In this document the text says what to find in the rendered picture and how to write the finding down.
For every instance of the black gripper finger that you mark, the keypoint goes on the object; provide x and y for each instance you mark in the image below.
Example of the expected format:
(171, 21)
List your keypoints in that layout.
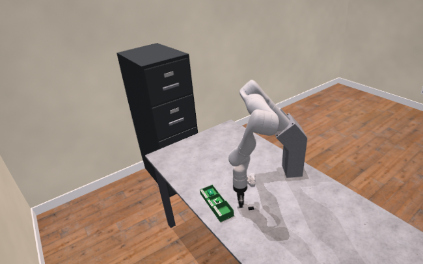
(241, 201)

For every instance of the green rack of bins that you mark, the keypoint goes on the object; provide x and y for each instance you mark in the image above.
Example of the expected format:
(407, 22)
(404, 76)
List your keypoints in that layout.
(223, 207)

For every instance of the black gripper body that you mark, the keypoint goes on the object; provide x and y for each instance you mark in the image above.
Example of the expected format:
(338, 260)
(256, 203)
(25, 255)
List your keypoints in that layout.
(240, 191)

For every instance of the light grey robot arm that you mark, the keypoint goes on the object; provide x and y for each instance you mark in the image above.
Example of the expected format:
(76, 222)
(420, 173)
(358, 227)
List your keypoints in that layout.
(266, 121)

